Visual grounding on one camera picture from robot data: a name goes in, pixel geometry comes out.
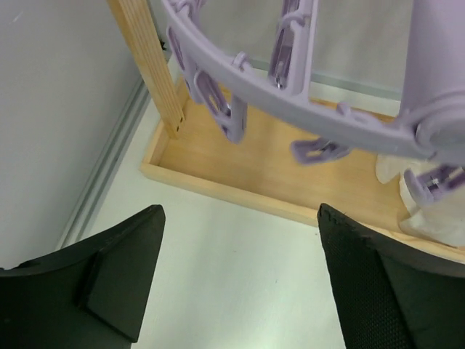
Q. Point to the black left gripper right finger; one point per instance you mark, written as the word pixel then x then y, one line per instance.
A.
pixel 388 294

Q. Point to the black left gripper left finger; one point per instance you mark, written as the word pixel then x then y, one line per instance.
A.
pixel 91 294

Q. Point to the purple round clip hanger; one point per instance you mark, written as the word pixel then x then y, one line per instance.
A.
pixel 429 125

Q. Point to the white cloth on hanger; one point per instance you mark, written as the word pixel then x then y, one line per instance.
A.
pixel 441 220

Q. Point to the aluminium corner profile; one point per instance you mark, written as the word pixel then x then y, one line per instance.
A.
pixel 107 165

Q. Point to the wooden drying rack frame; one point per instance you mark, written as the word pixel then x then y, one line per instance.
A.
pixel 187 151

